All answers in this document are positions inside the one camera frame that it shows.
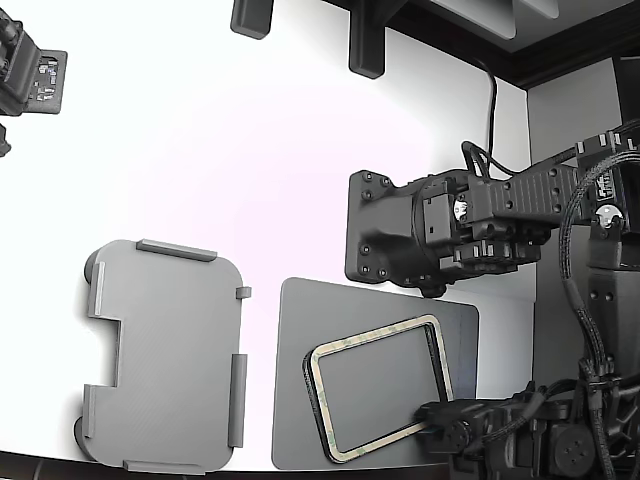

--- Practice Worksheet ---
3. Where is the dark flat panel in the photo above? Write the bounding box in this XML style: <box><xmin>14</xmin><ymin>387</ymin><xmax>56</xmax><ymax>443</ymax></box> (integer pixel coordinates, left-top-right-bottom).
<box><xmin>612</xmin><ymin>55</ymin><xmax>640</xmax><ymax>129</ymax></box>

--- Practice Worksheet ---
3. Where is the thin black cable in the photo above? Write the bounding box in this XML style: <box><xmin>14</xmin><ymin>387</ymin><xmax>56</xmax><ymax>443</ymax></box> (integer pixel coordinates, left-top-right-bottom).
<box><xmin>459</xmin><ymin>55</ymin><xmax>521</xmax><ymax>179</ymax></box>

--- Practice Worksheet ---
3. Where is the black camera module on stand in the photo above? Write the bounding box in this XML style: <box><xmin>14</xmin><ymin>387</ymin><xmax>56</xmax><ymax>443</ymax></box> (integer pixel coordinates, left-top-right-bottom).
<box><xmin>0</xmin><ymin>9</ymin><xmax>69</xmax><ymax>117</ymax></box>

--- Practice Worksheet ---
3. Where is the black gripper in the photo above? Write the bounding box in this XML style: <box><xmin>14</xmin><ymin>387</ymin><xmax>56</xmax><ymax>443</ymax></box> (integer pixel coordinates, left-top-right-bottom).
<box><xmin>415</xmin><ymin>389</ymin><xmax>544</xmax><ymax>480</ymax></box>

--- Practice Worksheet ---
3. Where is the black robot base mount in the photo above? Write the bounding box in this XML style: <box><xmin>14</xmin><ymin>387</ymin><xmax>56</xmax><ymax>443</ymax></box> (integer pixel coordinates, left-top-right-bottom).
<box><xmin>346</xmin><ymin>168</ymin><xmax>451</xmax><ymax>300</ymax></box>

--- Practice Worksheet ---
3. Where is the black six-joint robot arm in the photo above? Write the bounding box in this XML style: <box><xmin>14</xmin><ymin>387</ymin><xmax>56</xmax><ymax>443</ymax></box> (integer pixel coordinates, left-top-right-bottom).
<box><xmin>414</xmin><ymin>117</ymin><xmax>640</xmax><ymax>480</ymax></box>

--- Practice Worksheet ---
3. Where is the dark gray flat mat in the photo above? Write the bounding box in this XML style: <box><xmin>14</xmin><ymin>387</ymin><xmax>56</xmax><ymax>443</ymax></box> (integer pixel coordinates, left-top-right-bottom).
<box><xmin>270</xmin><ymin>276</ymin><xmax>481</xmax><ymax>471</ymax></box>

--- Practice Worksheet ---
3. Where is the small gray panel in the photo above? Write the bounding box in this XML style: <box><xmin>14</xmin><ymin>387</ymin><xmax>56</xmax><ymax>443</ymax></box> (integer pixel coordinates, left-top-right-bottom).
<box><xmin>514</xmin><ymin>0</ymin><xmax>562</xmax><ymax>21</ymax></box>

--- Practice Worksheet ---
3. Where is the gray box with edge tabs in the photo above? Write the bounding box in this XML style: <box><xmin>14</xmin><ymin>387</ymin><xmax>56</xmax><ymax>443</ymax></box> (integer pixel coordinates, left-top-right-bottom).
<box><xmin>73</xmin><ymin>238</ymin><xmax>253</xmax><ymax>476</ymax></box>

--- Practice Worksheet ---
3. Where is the long black bracket block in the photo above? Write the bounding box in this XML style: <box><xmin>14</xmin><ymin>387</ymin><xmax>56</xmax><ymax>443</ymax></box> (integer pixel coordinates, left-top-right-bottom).
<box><xmin>347</xmin><ymin>0</ymin><xmax>387</xmax><ymax>80</ymax></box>

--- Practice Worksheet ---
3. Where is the black frame structure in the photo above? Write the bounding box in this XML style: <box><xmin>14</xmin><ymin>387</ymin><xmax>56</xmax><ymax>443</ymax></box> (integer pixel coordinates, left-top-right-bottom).
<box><xmin>319</xmin><ymin>0</ymin><xmax>640</xmax><ymax>92</ymax></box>

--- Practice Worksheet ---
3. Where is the large gray panel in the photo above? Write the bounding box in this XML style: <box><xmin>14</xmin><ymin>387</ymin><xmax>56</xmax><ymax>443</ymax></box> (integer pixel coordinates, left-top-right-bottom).
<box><xmin>429</xmin><ymin>0</ymin><xmax>519</xmax><ymax>42</ymax></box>

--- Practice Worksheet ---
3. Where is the short black bracket block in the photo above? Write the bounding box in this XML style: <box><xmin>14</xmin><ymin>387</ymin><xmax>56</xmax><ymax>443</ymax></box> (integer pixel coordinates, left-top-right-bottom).
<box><xmin>229</xmin><ymin>0</ymin><xmax>275</xmax><ymax>40</ymax></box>

